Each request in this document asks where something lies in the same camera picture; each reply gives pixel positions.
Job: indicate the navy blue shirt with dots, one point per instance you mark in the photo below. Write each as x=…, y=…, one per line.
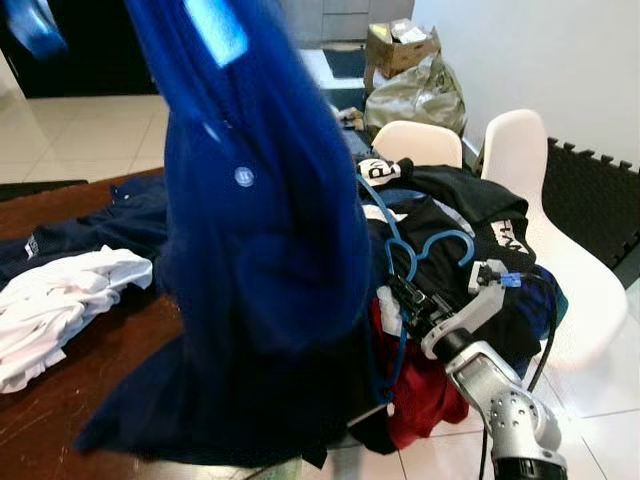
x=260, y=250

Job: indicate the black garment with white logo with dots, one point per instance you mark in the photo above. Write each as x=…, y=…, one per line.
x=450, y=200

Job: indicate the dark navy garment with label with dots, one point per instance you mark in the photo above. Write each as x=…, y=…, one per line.
x=100, y=225

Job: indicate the black foam mat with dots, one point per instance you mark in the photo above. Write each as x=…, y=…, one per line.
x=590, y=200

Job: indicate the white plastic chair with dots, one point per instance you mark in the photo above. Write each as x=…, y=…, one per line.
x=415, y=145
x=580, y=290

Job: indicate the grey drawer cabinet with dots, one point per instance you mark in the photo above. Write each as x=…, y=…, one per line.
x=340, y=20

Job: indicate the royal blue garment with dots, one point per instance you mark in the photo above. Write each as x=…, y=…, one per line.
x=552, y=300

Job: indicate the dark blue door mat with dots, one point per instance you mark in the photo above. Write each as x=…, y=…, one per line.
x=345, y=62

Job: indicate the red garment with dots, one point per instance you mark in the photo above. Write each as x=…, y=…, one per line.
x=425, y=400

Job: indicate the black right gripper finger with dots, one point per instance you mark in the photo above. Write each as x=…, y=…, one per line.
x=393, y=293
x=416, y=284

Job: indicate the olive plastic bag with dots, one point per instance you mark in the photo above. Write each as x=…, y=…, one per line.
x=420, y=100

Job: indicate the blue plastic hanger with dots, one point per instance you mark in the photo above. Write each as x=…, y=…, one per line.
x=450, y=234

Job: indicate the brown cardboard box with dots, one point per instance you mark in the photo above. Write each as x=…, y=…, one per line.
x=390, y=60

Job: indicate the white crumpled garment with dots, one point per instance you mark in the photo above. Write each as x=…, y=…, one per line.
x=60, y=310

